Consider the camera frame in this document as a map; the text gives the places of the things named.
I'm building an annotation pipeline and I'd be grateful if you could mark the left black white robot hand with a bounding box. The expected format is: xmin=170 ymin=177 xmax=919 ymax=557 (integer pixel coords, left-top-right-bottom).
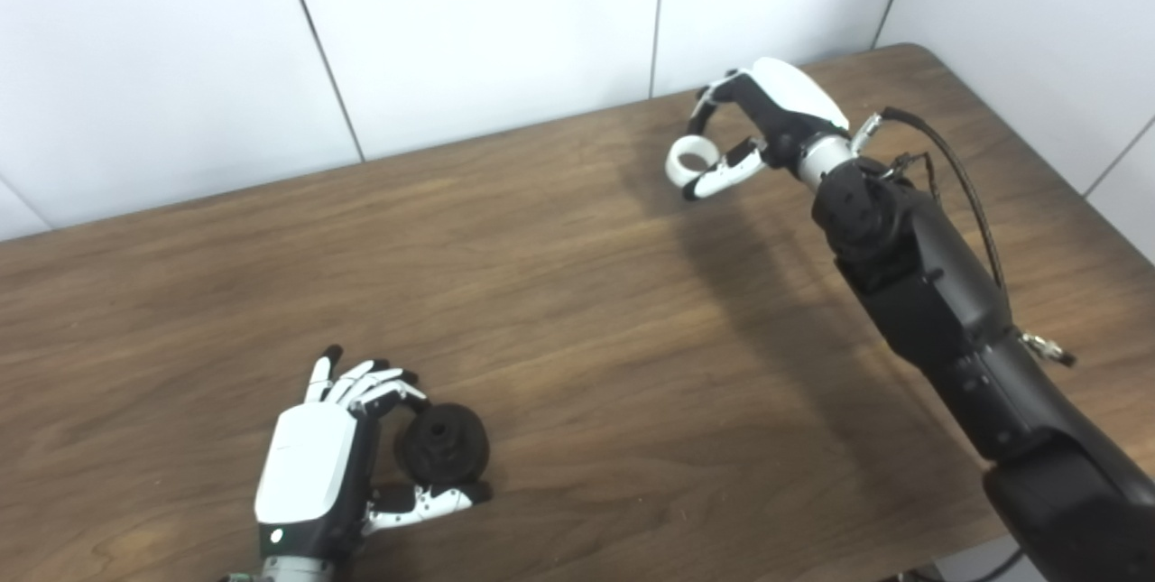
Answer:
xmin=254 ymin=346 xmax=493 ymax=560

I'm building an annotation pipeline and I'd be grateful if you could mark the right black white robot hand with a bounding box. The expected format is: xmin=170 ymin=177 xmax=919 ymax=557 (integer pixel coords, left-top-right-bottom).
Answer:
xmin=681 ymin=58 xmax=851 ymax=202

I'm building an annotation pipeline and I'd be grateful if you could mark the white plastic ring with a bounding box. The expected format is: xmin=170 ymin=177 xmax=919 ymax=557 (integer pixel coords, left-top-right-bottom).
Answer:
xmin=666 ymin=135 xmax=720 ymax=189

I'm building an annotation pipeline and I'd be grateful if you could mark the round black plastic part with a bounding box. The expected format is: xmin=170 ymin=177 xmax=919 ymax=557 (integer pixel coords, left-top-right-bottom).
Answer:
xmin=394 ymin=403 xmax=491 ymax=485

